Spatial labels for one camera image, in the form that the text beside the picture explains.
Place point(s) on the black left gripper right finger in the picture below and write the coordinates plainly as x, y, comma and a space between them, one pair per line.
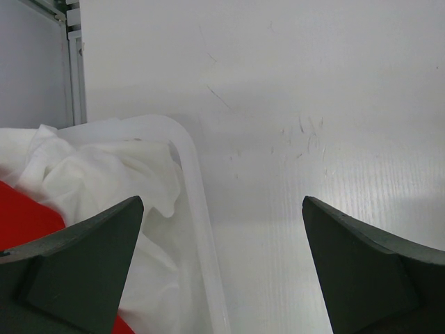
373, 281

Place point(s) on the clear plastic bin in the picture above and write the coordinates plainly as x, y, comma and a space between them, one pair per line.
166, 130

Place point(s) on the red t-shirt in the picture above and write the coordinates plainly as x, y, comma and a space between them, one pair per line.
24, 215

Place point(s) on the left aluminium frame post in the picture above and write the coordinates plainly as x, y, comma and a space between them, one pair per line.
67, 15

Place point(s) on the white t-shirt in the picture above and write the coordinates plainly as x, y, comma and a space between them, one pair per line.
53, 184

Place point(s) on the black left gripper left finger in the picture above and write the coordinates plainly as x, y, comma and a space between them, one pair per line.
76, 268

